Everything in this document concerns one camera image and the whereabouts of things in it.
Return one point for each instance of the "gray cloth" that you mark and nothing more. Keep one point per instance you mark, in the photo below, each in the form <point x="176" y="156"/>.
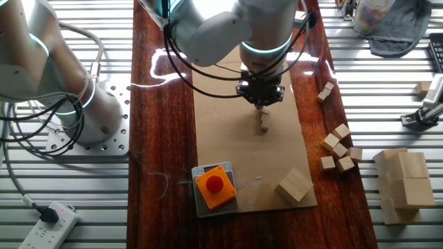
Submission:
<point x="405" y="38"/>

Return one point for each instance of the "orange box red button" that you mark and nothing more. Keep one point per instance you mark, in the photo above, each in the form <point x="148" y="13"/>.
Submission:
<point x="221" y="211"/>

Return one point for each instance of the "red-brown wooden board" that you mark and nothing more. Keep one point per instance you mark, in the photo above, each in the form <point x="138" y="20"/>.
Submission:
<point x="162" y="138"/>

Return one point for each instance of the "plastic jar colourful contents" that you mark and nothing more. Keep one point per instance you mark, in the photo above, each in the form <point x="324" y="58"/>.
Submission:
<point x="372" y="15"/>

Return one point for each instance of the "silver camera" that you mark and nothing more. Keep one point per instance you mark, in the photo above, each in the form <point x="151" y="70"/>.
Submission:
<point x="435" y="91"/>

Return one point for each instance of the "aluminium robot mounting plate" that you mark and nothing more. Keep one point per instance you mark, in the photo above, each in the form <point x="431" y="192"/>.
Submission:
<point x="117" y="103"/>

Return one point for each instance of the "large wooden block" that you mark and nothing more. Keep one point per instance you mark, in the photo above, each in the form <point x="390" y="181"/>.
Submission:
<point x="398" y="216"/>
<point x="413" y="193"/>
<point x="412" y="165"/>
<point x="294" y="186"/>
<point x="386" y="159"/>

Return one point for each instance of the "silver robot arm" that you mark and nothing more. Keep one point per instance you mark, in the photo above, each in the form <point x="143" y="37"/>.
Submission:
<point x="214" y="34"/>

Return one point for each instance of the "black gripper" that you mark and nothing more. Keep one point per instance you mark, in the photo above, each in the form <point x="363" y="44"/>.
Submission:
<point x="259" y="88"/>

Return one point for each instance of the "orange emergency stop button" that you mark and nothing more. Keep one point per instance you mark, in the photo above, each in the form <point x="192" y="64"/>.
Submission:
<point x="221" y="195"/>

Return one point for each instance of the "black power plug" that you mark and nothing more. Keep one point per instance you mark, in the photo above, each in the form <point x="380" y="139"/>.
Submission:
<point x="48" y="215"/>

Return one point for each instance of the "brown cardboard sheet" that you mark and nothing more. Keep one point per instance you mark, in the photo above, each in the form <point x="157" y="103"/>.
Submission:
<point x="242" y="155"/>

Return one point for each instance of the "white power strip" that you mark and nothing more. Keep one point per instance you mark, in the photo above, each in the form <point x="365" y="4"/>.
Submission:
<point x="45" y="235"/>

